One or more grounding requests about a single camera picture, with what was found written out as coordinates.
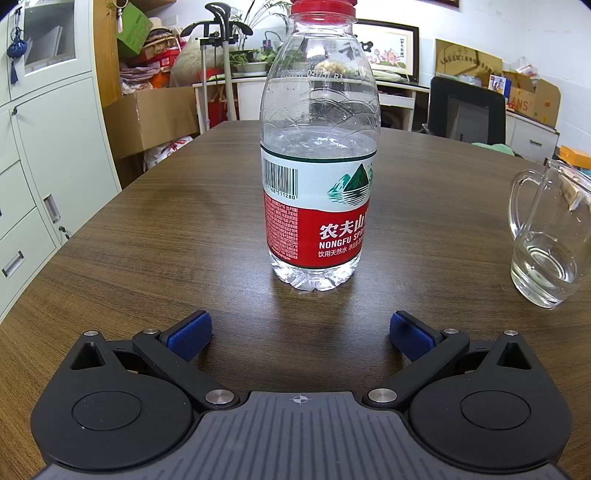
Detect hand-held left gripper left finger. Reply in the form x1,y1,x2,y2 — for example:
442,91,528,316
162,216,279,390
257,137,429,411
69,311,237,411

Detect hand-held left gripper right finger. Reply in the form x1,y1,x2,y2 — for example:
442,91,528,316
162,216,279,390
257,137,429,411
363,311,536,411

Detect clear glass mug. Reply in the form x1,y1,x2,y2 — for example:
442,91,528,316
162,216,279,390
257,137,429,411
509,159,591,310

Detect clear plastic water bottle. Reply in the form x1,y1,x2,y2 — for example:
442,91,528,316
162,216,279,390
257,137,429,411
260,11,382,292

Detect red bottle cap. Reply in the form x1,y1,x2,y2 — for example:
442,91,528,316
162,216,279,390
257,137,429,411
290,0,358,22

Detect white plastic bag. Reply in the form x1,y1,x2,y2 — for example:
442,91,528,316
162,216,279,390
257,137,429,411
143,136,199,172

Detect green cloth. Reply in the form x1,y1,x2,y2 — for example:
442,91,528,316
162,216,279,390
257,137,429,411
471,141,516,158

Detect large brown cardboard box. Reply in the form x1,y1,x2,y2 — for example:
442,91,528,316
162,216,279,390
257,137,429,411
102,85,200,160

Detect red bag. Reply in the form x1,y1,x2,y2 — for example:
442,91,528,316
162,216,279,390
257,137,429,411
208,99,239,124

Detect black mesh chair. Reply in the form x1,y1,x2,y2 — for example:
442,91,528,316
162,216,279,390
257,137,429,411
427,76,507,146

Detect white metal cabinet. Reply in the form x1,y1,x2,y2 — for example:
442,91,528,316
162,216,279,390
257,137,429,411
0,0,123,324

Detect yellow box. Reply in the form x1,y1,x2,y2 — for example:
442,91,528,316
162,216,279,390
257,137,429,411
556,145,591,175

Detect open brown cardboard box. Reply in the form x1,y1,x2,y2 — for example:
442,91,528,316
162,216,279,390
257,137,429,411
502,70,562,128

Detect beige woven sack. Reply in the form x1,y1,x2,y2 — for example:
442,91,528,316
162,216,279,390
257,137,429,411
170,39,228,88

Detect pile of printed bags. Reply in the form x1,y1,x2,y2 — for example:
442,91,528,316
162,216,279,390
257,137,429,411
120,18,185,95

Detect flat brown cardboard box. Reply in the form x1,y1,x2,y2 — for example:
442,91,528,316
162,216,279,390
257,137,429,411
435,39,504,86

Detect green potted plant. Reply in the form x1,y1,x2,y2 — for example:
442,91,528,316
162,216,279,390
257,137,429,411
230,0,296,75

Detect framed flower picture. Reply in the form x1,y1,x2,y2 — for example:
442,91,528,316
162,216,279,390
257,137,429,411
353,19,420,83

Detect green cardboard box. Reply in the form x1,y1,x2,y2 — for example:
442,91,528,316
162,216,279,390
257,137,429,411
115,2,153,58

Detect black office chair headrest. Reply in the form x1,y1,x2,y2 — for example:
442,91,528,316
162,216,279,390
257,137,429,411
180,2,254,49

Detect blue hanging charm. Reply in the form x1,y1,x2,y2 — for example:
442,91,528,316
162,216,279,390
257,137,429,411
7,9,27,85

